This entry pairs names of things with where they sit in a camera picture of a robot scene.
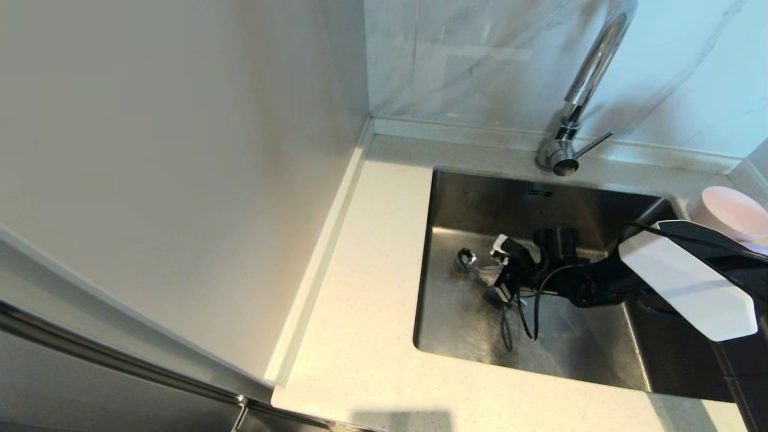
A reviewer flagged metal spoon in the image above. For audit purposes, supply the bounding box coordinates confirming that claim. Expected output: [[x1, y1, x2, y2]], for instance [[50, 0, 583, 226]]
[[456, 247, 500, 284]]

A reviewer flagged pink plastic bowl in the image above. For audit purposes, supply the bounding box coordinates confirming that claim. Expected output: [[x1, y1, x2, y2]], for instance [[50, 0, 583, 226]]
[[686, 186, 768, 248]]

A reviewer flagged chrome gooseneck faucet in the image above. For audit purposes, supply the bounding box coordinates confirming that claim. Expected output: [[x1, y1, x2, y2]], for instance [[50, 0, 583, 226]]
[[536, 0, 638, 176]]

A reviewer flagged stainless steel sink basin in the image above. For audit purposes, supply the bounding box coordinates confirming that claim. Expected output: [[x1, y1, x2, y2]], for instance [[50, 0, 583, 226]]
[[413, 168, 739, 403]]

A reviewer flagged white cabinet side panel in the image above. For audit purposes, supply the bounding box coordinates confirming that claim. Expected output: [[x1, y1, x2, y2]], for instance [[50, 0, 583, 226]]
[[0, 0, 370, 403]]

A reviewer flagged grey appliance door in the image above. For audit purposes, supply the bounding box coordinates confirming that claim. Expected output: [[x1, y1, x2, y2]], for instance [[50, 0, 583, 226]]
[[0, 228, 337, 432]]

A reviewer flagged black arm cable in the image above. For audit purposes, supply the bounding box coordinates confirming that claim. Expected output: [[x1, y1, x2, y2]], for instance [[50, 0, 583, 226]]
[[501, 264, 578, 352]]

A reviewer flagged chrome appliance handle rail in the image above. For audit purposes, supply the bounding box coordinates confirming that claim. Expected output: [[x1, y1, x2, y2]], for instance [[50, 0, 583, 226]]
[[0, 302, 250, 407]]

